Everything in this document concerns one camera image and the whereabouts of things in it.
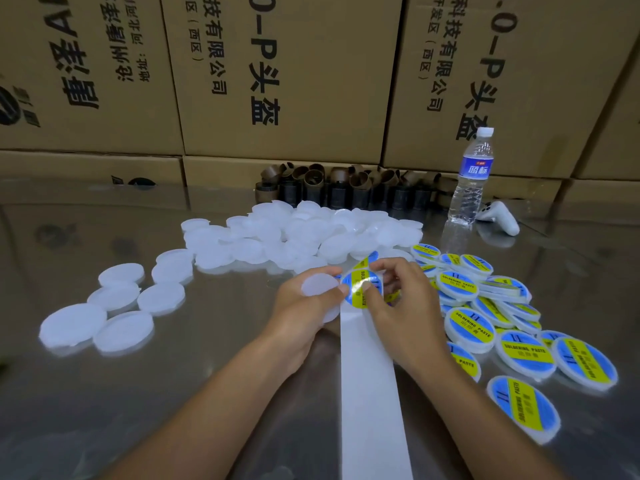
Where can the clear plastic water bottle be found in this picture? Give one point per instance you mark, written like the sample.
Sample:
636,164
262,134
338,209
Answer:
470,177

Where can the person's left forearm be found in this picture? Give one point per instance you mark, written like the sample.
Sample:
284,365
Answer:
195,430

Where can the white handheld controller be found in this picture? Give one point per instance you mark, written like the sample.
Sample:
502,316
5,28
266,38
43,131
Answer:
498,218

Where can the person's right forearm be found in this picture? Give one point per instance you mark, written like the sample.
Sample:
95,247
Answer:
500,435

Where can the person's right hand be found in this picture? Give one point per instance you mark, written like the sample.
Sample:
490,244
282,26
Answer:
415,320

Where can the stack of brown cardboard boxes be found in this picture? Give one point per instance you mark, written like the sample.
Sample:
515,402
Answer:
285,80

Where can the sticker roll with backing strip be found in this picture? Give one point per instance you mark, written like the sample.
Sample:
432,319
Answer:
372,415

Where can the pile of white plastic lids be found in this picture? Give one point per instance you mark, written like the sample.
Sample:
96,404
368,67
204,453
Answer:
270,240

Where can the row of dark cardboard tubes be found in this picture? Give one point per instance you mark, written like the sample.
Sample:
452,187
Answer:
330,187

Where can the person's left hand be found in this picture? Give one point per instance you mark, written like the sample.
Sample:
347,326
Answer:
300,320

